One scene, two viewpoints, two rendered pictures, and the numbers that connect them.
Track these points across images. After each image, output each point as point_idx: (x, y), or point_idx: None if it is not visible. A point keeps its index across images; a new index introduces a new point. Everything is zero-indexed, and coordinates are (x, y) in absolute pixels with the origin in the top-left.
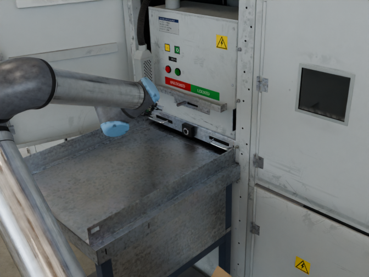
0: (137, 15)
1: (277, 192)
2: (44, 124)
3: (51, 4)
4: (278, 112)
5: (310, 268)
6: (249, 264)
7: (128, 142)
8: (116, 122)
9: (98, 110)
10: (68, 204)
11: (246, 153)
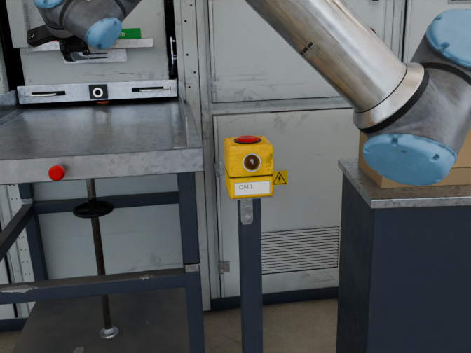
0: None
1: (238, 112)
2: None
3: None
4: (234, 17)
5: (287, 176)
6: (213, 223)
7: (29, 118)
8: (115, 19)
9: (76, 11)
10: (80, 147)
11: (195, 83)
